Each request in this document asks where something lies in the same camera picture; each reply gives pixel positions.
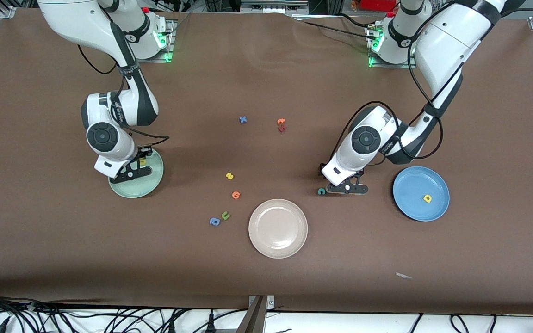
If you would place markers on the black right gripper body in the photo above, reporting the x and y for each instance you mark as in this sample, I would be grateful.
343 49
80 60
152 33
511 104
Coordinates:
141 153

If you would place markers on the yellow foam letter d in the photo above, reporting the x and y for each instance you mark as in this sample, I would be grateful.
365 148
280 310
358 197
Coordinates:
424 196

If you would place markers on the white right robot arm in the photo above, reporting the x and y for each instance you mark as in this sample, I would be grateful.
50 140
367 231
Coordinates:
77 23

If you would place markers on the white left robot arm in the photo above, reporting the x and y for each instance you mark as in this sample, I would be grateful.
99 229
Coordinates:
447 41

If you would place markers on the light green plate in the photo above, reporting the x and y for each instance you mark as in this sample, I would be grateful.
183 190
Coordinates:
141 189

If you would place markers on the blue plate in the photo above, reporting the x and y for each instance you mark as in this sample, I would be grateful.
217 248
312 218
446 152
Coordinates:
421 208

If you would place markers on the beige plate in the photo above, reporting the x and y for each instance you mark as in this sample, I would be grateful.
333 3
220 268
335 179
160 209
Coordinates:
278 229

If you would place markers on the blue foam letter a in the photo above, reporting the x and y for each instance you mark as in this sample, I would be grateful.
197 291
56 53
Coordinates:
217 223

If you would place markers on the green foam letter n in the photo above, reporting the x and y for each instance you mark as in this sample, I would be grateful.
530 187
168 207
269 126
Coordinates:
225 217

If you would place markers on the white paper scrap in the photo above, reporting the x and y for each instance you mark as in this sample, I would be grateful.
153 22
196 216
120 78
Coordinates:
403 275

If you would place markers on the red box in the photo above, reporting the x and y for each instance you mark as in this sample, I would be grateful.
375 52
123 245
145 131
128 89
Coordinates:
377 4

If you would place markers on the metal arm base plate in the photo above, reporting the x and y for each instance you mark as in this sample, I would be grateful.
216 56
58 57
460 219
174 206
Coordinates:
375 64
170 41

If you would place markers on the small metal bracket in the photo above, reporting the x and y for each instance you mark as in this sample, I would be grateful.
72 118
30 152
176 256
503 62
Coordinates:
270 302

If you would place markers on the grey metal post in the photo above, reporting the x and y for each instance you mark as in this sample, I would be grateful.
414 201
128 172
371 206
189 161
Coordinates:
253 317

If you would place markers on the aluminium frame piece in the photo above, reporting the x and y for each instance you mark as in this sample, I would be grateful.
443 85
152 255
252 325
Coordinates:
271 7

